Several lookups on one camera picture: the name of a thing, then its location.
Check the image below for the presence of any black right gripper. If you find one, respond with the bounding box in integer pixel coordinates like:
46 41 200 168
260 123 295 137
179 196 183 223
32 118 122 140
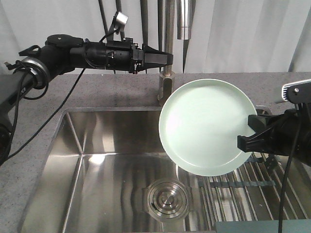
237 109 311 166

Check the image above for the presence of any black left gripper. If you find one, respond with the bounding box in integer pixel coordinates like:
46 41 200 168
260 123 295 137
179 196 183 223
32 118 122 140
84 40 173 73

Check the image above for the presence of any light green round plate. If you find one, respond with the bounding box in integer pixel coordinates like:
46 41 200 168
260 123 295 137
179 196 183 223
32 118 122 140
158 79 256 176

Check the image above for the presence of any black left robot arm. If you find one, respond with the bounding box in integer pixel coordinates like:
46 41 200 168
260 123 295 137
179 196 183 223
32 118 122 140
0 31 173 164

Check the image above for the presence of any green metal dish drying rack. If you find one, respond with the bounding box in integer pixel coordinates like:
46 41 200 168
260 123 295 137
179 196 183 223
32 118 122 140
198 153 311 233

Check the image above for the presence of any chrome kitchen faucet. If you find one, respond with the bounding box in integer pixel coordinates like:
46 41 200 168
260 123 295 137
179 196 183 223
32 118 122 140
157 0 196 106

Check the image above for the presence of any white pleated curtain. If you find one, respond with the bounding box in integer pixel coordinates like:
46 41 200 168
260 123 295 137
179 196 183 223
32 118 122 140
0 0 311 73

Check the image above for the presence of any round steel sink drain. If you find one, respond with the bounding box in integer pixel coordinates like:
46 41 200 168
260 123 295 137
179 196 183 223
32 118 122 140
142 179 193 222

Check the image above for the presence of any stainless steel sink basin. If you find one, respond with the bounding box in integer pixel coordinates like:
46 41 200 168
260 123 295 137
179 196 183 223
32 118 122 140
20 108 210 233

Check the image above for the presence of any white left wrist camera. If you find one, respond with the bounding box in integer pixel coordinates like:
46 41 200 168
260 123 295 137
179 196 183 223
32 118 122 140
114 11 128 27

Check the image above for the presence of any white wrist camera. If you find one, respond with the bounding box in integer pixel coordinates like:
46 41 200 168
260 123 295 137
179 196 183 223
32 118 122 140
274 79 311 104
114 11 128 27

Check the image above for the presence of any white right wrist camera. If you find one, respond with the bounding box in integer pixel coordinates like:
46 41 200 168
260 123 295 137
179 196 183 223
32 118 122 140
274 79 311 104

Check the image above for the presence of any black right camera cable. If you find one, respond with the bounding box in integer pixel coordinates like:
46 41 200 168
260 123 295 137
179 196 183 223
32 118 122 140
276 104 303 233

